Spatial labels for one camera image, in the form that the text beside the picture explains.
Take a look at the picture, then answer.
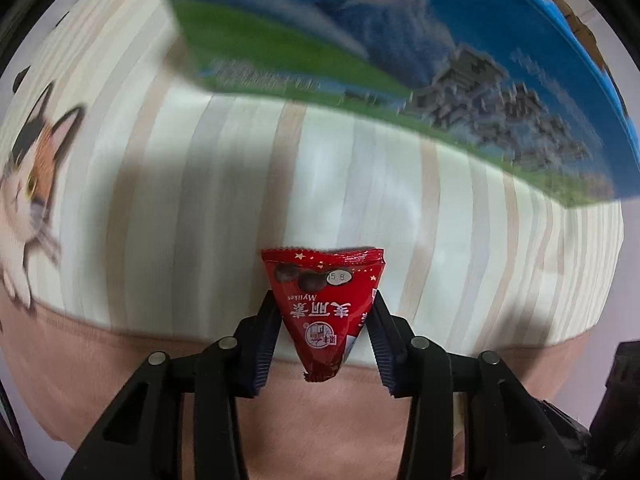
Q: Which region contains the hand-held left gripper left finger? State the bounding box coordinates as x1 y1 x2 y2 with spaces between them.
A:
60 292 283 480

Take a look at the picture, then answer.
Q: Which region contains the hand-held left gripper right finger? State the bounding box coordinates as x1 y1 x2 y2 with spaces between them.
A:
367 290 583 480

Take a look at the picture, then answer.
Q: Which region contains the red triangular chocolate packet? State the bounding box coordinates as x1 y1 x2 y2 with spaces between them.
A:
261 246 387 383

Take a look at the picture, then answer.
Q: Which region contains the blue green printed cardboard box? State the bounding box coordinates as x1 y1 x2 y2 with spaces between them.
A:
150 0 640 211

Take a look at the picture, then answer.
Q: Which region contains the cat printed striped blanket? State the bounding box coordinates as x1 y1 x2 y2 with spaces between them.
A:
0 0 626 480

